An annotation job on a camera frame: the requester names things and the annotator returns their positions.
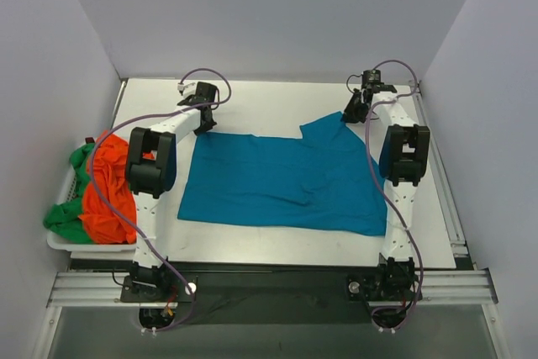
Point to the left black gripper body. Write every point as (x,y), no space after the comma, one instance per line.
(208,122)

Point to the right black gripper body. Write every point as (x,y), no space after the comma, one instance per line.
(353,111)

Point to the teal blue t shirt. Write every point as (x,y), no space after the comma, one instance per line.
(320,181)

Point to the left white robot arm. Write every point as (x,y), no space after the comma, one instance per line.
(151,171)

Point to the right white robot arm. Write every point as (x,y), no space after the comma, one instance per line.
(402,164)

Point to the white plastic laundry basket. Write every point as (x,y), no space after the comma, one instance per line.
(58,243)

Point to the green t shirt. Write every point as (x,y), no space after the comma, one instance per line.
(64,219)

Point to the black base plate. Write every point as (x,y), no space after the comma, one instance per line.
(240,294)

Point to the right side aluminium rail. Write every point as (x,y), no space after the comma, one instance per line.
(465,285)

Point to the aluminium frame rail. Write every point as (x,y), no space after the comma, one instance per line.
(86,290)

